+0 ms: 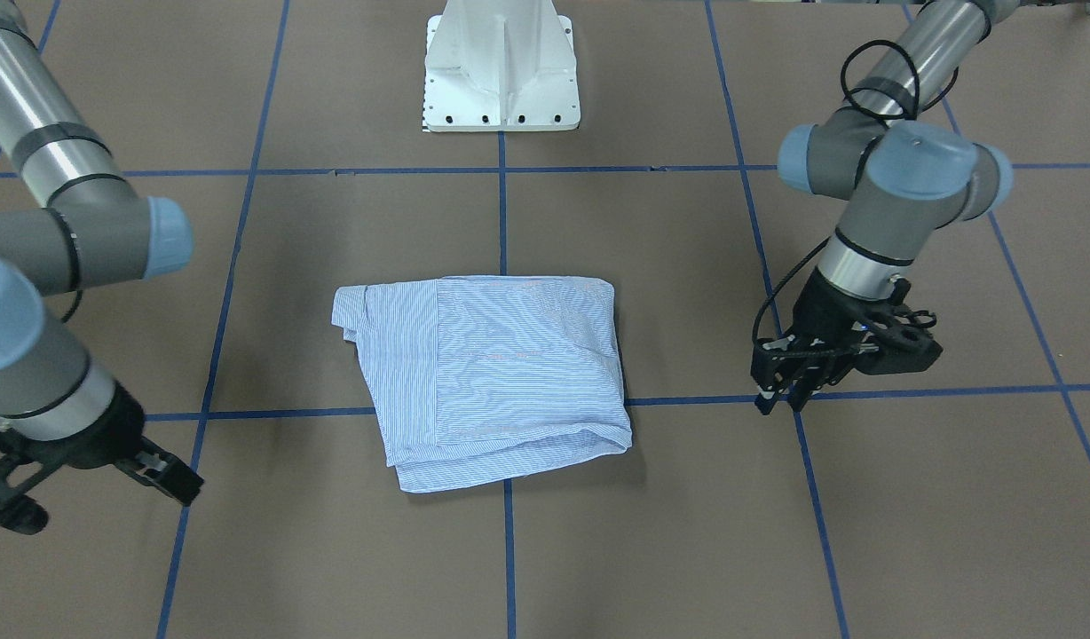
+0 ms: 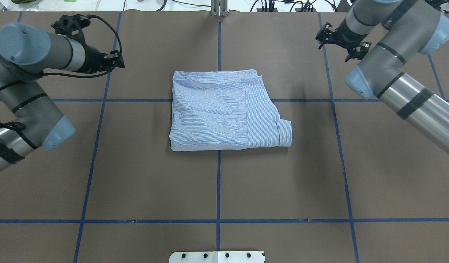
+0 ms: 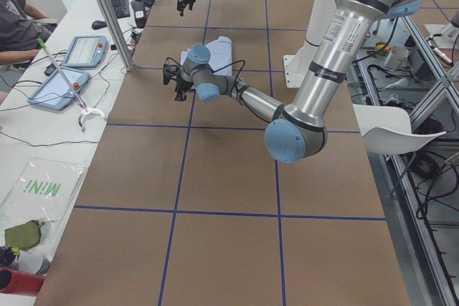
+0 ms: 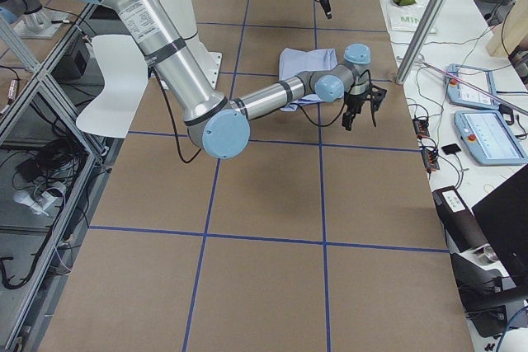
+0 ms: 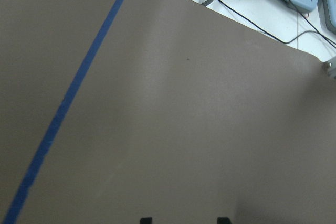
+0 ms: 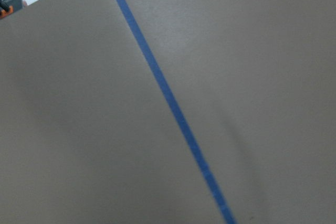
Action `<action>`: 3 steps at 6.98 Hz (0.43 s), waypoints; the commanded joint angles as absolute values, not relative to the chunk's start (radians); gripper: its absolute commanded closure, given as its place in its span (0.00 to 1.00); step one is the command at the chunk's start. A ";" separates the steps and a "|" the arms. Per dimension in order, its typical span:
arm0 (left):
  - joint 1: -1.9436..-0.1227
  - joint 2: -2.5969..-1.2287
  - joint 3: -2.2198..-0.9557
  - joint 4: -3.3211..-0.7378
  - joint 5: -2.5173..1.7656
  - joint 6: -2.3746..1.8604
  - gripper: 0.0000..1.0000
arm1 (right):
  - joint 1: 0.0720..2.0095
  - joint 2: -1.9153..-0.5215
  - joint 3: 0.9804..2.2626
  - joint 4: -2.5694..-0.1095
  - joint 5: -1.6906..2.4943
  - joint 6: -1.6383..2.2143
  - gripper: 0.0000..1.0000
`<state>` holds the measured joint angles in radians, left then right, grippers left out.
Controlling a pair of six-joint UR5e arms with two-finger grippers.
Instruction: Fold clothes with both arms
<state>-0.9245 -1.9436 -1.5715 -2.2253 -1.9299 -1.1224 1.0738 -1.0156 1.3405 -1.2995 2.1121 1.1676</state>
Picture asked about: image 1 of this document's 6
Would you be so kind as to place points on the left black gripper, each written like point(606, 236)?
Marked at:
point(818, 312)

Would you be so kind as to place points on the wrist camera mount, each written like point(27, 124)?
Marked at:
point(19, 513)
point(898, 339)

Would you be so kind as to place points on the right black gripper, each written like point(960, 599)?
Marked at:
point(99, 440)

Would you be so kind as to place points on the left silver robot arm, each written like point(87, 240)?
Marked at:
point(901, 180)

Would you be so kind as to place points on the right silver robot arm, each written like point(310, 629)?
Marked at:
point(59, 407)

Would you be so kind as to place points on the light blue striped shirt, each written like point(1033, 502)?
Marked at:
point(479, 379)

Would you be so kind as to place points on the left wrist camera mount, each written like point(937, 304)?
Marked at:
point(898, 339)

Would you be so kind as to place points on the white pedestal column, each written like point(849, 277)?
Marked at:
point(500, 66)

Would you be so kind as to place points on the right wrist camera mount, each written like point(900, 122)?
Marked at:
point(19, 513)

